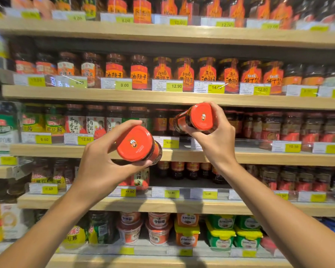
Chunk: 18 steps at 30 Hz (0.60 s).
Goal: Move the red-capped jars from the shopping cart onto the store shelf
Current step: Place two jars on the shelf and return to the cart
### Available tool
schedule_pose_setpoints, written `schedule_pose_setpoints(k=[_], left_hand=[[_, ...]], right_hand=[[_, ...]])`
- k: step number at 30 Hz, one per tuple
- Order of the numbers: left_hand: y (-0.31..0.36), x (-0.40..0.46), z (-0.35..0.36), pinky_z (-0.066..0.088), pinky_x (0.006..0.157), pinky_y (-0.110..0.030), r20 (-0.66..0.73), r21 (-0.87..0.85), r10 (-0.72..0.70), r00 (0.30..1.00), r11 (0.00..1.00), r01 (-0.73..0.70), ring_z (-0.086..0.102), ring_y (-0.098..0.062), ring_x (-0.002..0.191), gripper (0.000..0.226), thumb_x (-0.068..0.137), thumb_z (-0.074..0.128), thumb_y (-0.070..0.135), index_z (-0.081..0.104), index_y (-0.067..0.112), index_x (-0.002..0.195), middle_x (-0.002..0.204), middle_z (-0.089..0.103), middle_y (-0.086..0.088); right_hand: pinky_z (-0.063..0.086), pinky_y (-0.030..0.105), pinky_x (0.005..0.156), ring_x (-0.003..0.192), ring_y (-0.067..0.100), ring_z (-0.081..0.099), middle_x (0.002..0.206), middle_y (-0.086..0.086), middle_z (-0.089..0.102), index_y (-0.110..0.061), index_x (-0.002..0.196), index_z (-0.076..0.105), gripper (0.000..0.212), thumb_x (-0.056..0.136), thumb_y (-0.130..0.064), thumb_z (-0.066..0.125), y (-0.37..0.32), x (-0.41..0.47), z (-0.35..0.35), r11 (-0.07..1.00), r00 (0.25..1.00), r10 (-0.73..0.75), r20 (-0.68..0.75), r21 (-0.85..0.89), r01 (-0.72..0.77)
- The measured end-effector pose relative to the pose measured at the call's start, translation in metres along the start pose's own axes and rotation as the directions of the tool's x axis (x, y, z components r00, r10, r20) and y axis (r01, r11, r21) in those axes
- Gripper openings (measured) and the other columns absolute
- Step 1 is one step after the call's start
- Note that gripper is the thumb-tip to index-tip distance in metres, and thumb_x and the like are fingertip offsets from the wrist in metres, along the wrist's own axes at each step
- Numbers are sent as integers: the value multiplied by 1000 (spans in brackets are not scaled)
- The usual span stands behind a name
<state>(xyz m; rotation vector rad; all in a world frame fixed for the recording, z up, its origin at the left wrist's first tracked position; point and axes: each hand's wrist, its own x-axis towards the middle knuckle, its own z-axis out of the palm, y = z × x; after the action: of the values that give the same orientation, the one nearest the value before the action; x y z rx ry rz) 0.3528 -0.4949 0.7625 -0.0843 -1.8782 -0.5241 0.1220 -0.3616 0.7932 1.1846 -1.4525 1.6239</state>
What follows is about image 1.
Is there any red lid sauce jar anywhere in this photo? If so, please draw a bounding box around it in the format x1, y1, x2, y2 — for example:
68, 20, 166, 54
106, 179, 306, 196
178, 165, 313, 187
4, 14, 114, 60
116, 125, 163, 165
173, 103, 217, 135

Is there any small dark red-capped bottle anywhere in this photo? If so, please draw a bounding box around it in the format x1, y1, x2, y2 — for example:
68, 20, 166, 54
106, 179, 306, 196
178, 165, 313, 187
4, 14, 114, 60
157, 162, 171, 177
186, 162, 200, 180
171, 162, 185, 180
212, 166, 226, 184

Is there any green yellow label jar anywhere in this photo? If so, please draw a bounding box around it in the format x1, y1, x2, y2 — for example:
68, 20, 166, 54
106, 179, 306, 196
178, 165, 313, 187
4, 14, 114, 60
21, 104, 45, 133
44, 105, 66, 135

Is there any dark jar red label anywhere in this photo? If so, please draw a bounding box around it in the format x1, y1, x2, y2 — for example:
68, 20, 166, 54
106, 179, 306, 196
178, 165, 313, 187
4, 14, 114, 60
13, 51, 37, 75
153, 109, 174, 136
36, 53, 58, 76

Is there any jar yellow red label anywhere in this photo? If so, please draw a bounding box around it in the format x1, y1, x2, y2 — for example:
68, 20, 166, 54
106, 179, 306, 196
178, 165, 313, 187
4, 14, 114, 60
31, 160, 53, 184
52, 160, 74, 190

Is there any row of price labels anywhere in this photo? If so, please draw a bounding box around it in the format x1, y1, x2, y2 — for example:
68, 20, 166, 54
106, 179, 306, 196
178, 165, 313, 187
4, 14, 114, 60
29, 183, 335, 203
119, 245, 257, 258
13, 73, 335, 98
4, 8, 335, 32
21, 132, 335, 154

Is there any row of dark chili jars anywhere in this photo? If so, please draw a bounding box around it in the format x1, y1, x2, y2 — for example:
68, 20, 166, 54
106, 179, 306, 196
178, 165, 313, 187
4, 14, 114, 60
225, 110, 335, 152

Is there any jar red white picture label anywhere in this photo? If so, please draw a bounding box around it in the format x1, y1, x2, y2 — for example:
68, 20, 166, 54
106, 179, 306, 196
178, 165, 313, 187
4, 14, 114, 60
86, 105, 107, 140
65, 104, 87, 134
106, 106, 127, 133

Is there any red packet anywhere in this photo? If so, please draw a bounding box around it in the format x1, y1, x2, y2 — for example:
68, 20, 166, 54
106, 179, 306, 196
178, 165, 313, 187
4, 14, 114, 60
260, 237, 277, 251

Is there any person's right hand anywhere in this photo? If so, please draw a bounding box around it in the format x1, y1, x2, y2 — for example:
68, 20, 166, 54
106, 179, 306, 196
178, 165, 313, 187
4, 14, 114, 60
184, 101, 238, 172

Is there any person's right forearm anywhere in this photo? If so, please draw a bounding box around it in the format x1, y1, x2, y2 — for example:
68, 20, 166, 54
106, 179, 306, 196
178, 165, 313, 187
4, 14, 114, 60
212, 160, 335, 268

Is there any person's left hand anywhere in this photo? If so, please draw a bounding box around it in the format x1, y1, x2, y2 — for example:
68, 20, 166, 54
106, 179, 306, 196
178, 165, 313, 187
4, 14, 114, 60
72, 120, 154, 205

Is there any white green seasoning bag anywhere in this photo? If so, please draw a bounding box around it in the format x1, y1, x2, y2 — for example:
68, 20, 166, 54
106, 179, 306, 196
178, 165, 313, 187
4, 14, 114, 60
0, 101, 20, 153

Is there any orange label chili jar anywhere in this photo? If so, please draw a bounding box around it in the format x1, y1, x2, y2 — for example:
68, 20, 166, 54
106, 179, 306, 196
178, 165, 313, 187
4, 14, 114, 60
119, 167, 150, 191

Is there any white box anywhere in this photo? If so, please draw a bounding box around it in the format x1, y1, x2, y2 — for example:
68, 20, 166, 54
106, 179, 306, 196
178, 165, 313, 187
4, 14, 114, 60
0, 203, 30, 240

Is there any orange tub yellow lid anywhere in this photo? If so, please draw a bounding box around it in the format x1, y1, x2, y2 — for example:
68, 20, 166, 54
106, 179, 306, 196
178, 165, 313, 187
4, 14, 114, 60
176, 213, 199, 227
174, 222, 200, 247

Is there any row of red-wrapped sauce jars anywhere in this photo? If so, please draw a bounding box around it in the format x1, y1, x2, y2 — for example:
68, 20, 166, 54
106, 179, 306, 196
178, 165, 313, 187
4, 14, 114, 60
11, 0, 335, 29

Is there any green paste tub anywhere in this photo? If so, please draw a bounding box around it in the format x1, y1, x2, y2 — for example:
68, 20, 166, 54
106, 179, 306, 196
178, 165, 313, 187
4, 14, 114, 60
234, 227, 263, 249
207, 215, 236, 230
236, 215, 261, 230
206, 223, 236, 250

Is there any jar orange black-print label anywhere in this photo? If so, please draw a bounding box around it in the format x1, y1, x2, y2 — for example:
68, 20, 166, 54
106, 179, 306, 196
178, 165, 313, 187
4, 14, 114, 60
106, 53, 127, 79
130, 55, 149, 90

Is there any row of brown-lid jars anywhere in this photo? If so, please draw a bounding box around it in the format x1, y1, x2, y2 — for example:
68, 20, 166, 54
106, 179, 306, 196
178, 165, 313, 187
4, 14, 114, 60
246, 165, 335, 192

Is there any dark jar green label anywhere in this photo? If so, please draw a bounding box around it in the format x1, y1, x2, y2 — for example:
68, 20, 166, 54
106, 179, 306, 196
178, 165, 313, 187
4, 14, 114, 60
127, 106, 152, 132

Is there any red paste tub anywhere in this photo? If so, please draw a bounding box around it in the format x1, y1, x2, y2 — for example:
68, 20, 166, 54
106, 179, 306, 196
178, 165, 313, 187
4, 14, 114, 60
119, 211, 141, 225
146, 222, 173, 246
117, 220, 143, 244
149, 213, 171, 228

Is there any round yellow label jar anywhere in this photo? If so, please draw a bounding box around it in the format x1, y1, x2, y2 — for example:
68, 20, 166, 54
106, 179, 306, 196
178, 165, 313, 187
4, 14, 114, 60
62, 224, 87, 249

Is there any side wooden shelf board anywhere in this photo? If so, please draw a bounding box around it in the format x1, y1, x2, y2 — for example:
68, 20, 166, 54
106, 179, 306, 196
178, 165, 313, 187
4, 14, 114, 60
0, 65, 14, 84
0, 157, 34, 179

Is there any row of orange paper-topped jars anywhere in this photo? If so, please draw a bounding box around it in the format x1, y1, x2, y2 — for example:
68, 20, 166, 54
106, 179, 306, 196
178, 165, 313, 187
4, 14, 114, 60
153, 56, 285, 95

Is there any dark jar orange label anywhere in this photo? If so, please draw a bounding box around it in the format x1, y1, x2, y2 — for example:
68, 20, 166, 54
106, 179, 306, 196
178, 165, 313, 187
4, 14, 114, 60
282, 64, 303, 86
301, 65, 326, 87

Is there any person's left forearm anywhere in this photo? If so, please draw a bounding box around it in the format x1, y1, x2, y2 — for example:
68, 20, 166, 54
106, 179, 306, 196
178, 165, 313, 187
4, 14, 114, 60
0, 184, 108, 268

